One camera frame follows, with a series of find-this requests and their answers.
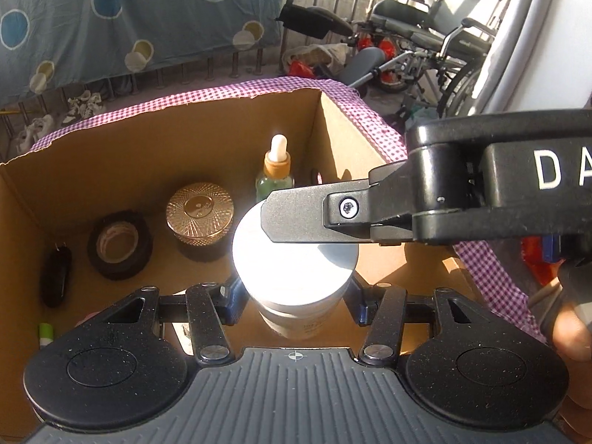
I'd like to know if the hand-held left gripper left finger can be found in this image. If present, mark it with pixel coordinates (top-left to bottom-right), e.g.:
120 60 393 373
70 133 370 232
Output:
76 277 245 366

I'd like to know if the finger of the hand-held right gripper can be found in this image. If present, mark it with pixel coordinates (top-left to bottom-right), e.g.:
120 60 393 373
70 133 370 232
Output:
260 159 416 246

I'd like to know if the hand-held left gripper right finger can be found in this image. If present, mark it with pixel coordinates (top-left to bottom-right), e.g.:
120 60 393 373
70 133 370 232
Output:
349 281 509 366

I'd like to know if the green dropper bottle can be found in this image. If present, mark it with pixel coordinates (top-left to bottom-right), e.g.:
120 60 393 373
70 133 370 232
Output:
256 134 295 204

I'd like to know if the white pill bottle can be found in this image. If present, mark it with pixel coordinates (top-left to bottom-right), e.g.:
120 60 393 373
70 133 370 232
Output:
231 201 360 340

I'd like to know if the white charger plug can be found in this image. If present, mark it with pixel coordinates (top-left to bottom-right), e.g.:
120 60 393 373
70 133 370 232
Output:
161 321 195 356

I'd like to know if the black jar with gold lid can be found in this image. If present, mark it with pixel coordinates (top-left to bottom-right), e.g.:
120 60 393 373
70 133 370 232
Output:
166 184 236 262

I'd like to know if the black tape roll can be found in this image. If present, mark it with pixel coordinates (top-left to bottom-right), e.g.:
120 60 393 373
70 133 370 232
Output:
87 211 154 281

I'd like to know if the brown cardboard box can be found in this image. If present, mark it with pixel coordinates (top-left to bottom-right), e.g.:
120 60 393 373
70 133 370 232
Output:
0 88 486 431

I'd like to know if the small black key fob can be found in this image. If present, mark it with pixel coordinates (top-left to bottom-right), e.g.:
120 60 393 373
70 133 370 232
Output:
41 243 73 308

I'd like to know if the person's right hand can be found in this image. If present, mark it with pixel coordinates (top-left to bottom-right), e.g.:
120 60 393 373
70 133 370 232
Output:
541 304 592 367

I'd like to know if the purple checkered tablecloth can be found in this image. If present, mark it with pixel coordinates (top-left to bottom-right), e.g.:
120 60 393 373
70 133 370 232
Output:
28 76 549 343

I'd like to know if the beige cloth bag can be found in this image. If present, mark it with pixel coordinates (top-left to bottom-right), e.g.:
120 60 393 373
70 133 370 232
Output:
282 44 347 77

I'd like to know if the wheelchair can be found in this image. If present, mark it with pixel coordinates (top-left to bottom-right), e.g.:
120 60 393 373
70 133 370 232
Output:
347 0 516 118

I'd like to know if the black cushion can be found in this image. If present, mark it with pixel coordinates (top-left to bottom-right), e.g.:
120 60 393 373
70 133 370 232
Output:
276 4 354 40

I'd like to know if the blue sheet with circles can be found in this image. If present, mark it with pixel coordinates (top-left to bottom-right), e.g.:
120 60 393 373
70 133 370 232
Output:
0 0 287 107

